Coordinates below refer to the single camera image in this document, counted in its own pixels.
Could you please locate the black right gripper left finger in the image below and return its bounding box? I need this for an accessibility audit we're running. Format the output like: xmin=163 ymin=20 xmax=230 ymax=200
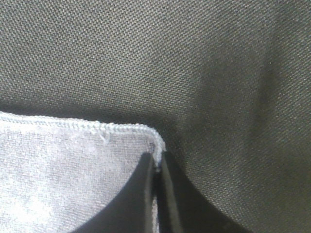
xmin=74 ymin=153 xmax=155 ymax=233

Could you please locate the black fabric table mat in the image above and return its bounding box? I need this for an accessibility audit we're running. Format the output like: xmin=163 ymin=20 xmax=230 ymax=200
xmin=0 ymin=0 xmax=311 ymax=233

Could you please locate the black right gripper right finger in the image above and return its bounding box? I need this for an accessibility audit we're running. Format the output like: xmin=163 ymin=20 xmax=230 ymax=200
xmin=157 ymin=151 xmax=250 ymax=233

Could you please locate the grey microfibre towel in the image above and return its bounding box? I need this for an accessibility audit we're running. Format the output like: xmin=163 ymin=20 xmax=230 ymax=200
xmin=0 ymin=112 xmax=165 ymax=233

